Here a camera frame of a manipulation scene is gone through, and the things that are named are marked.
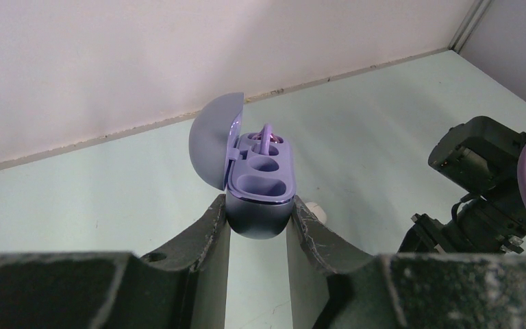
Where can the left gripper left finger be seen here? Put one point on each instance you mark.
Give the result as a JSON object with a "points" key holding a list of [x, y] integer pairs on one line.
{"points": [[181, 284]]}

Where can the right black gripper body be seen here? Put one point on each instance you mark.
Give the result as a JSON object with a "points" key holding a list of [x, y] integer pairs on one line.
{"points": [[481, 157]]}

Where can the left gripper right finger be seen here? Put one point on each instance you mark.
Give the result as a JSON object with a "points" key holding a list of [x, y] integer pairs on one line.
{"points": [[333, 284]]}

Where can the white earbud charging case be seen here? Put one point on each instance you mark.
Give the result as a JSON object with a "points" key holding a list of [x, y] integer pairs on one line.
{"points": [[317, 211]]}

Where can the purple charging case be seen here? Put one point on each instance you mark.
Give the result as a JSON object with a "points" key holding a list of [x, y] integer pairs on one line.
{"points": [[259, 190]]}

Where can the purple earbud one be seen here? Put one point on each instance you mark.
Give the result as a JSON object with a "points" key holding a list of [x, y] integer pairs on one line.
{"points": [[266, 141]]}

